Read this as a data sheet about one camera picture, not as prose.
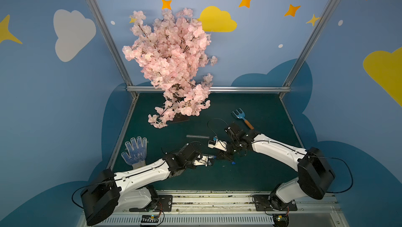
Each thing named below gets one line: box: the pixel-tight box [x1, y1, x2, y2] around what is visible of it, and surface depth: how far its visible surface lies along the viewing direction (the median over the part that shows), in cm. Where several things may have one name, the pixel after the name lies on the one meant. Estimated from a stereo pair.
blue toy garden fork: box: [230, 107, 255, 130], surface depth 110 cm
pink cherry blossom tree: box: [121, 7, 218, 129], surface depth 72 cm
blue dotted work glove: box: [121, 135, 148, 170], surface depth 93 cm
